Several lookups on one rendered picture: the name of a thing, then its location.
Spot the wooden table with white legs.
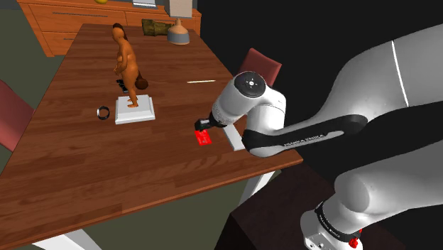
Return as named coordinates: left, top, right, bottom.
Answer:
left=0, top=22, right=305, bottom=250

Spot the orange figure on white base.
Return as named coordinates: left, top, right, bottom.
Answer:
left=111, top=22, right=156, bottom=125

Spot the olive green cloth bundle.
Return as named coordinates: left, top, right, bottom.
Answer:
left=141, top=18, right=175, bottom=38

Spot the white flat block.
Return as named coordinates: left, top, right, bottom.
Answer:
left=222, top=124, right=247, bottom=152

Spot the beige and grey vase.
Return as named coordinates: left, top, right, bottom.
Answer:
left=167, top=18, right=191, bottom=46

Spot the red chair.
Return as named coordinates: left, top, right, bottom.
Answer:
left=238, top=47, right=283, bottom=88
left=0, top=79, right=35, bottom=153

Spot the red card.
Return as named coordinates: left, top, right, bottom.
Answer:
left=194, top=129, right=213, bottom=146

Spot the black ring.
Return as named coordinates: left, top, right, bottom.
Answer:
left=96, top=105, right=111, bottom=121

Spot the wooden sideboard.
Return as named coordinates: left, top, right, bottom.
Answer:
left=16, top=0, right=202, bottom=58

